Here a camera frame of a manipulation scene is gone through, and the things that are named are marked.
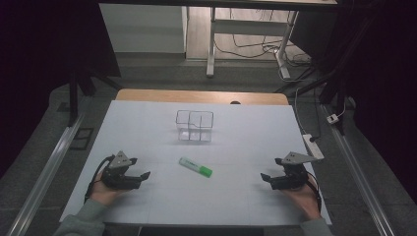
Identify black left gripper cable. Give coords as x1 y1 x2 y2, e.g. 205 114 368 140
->
84 154 114 205

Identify dark curtain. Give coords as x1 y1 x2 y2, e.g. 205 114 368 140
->
0 0 122 180
289 0 417 205

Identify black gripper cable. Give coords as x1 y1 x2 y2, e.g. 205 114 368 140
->
305 171 324 213
84 154 114 205

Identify aluminium floor rail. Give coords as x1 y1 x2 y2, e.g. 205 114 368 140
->
322 103 396 236
5 110 87 236

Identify white cabinet panel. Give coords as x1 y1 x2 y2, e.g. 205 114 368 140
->
98 3 189 55

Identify person's left hand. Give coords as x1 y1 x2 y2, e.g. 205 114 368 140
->
89 178 127 208

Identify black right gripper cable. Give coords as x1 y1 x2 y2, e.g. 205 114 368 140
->
305 171 324 213

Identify green highlighter pen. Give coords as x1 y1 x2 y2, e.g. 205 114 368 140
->
178 156 213 179

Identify white desk frame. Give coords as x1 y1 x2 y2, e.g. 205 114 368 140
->
206 6 300 81

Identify black floor frame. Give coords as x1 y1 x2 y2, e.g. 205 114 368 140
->
69 127 95 151

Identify white power strip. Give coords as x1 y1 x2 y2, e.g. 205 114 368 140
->
301 133 326 161

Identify person's right hand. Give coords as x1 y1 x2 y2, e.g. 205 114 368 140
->
280 173 323 221

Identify clear acrylic organizer box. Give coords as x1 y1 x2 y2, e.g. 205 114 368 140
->
175 109 215 143

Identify white power cable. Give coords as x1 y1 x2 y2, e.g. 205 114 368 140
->
277 63 318 136

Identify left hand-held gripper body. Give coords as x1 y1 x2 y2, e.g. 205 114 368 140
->
99 150 143 191

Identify black floor cables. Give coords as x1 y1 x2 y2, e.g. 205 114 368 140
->
214 8 313 67

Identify black metal stand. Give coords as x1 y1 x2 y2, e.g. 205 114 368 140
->
66 63 124 128
274 48 353 136

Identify white table cover sheet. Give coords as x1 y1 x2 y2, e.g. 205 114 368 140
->
59 99 332 228

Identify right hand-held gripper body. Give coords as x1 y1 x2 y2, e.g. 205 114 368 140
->
270 150 319 191

